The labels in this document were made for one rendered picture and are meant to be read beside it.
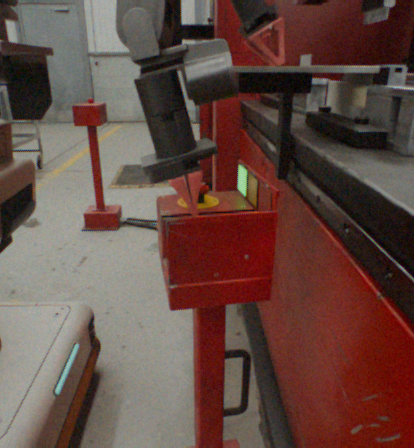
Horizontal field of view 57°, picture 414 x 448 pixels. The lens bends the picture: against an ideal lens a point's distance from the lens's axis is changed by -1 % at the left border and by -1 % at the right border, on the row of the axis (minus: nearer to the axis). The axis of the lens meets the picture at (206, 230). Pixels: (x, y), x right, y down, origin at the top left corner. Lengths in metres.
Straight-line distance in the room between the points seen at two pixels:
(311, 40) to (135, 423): 1.52
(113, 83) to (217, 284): 7.61
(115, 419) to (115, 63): 7.26
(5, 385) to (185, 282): 0.67
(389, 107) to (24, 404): 0.98
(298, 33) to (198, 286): 1.32
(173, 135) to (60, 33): 7.82
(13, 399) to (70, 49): 7.53
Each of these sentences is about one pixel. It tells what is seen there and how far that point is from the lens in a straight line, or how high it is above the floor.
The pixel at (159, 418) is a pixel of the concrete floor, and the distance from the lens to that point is 1.32.
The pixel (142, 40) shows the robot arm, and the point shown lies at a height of 1.03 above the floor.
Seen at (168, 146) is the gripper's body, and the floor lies 0.90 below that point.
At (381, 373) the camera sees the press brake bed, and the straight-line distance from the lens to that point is 0.48.
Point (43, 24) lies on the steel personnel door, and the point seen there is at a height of 1.76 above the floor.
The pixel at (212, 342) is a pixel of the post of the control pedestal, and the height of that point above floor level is 0.53.
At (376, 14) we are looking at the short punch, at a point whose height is 1.09.
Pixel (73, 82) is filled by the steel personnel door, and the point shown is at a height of 0.76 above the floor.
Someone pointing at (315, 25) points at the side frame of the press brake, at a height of 1.15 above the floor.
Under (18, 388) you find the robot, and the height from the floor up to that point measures 0.28.
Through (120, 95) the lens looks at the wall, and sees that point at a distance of 8.07.
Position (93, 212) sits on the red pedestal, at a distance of 2.63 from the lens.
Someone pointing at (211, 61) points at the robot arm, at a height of 1.00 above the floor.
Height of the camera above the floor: 1.00
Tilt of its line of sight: 23 degrees down
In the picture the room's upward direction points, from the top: straight up
